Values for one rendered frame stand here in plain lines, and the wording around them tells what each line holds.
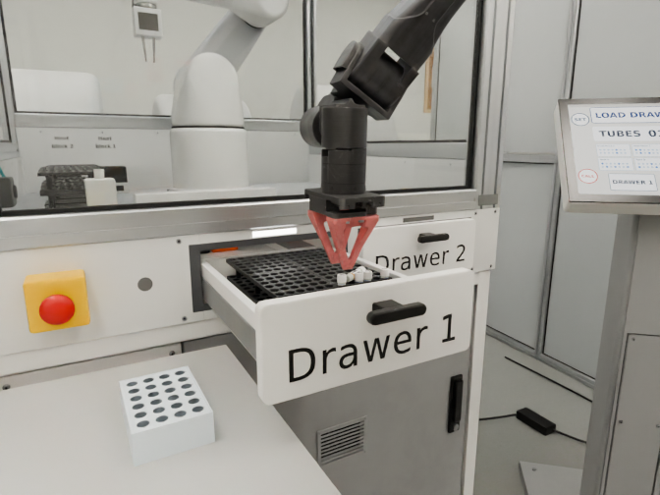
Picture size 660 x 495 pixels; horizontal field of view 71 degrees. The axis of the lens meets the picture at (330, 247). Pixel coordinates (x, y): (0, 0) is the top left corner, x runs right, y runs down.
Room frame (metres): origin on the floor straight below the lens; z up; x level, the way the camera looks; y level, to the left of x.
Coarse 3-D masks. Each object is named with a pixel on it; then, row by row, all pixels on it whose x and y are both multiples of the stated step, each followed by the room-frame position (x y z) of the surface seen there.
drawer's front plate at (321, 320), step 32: (352, 288) 0.49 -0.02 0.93; (384, 288) 0.50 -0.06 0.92; (416, 288) 0.52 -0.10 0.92; (448, 288) 0.55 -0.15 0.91; (256, 320) 0.44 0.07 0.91; (288, 320) 0.44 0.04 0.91; (320, 320) 0.46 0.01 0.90; (352, 320) 0.48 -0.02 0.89; (416, 320) 0.52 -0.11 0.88; (256, 352) 0.44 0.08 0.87; (288, 352) 0.44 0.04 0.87; (320, 352) 0.46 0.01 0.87; (352, 352) 0.48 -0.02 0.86; (416, 352) 0.52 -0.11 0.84; (448, 352) 0.55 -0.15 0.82; (288, 384) 0.44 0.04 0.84; (320, 384) 0.46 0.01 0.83
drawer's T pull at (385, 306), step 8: (376, 304) 0.48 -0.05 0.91; (384, 304) 0.48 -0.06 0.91; (392, 304) 0.48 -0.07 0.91; (400, 304) 0.48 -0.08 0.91; (408, 304) 0.48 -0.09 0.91; (416, 304) 0.48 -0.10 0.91; (424, 304) 0.48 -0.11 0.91; (368, 312) 0.46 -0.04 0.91; (376, 312) 0.45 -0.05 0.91; (384, 312) 0.46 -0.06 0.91; (392, 312) 0.46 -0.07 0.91; (400, 312) 0.47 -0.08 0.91; (408, 312) 0.47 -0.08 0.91; (416, 312) 0.48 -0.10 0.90; (424, 312) 0.48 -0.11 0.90; (368, 320) 0.45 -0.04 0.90; (376, 320) 0.45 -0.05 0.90; (384, 320) 0.46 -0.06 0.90; (392, 320) 0.46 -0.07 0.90
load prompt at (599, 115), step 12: (600, 108) 1.17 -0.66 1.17; (612, 108) 1.17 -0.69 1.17; (624, 108) 1.16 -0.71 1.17; (636, 108) 1.16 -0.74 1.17; (648, 108) 1.15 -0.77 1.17; (600, 120) 1.15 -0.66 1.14; (612, 120) 1.15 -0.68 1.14; (624, 120) 1.14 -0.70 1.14; (636, 120) 1.13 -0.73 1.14; (648, 120) 1.13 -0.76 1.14
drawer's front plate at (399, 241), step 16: (416, 224) 0.91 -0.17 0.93; (432, 224) 0.92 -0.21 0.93; (448, 224) 0.95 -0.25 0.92; (464, 224) 0.97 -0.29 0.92; (368, 240) 0.85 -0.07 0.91; (384, 240) 0.87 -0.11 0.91; (400, 240) 0.89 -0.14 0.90; (416, 240) 0.91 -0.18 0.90; (448, 240) 0.95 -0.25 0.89; (464, 240) 0.97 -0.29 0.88; (368, 256) 0.85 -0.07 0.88; (400, 256) 0.89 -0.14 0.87; (416, 256) 0.91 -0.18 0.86; (432, 256) 0.93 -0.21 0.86; (448, 256) 0.95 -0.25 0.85; (464, 256) 0.97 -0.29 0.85; (400, 272) 0.89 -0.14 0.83; (416, 272) 0.91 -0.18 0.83
